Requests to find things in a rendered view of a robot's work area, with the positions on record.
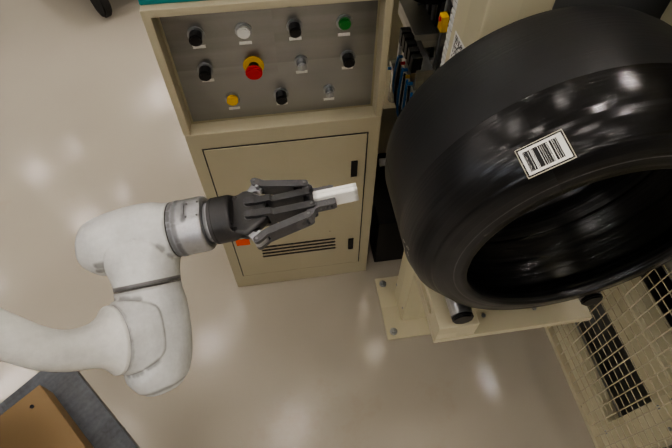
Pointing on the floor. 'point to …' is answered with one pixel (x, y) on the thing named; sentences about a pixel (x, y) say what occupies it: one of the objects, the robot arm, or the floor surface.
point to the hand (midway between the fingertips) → (335, 196)
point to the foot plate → (398, 329)
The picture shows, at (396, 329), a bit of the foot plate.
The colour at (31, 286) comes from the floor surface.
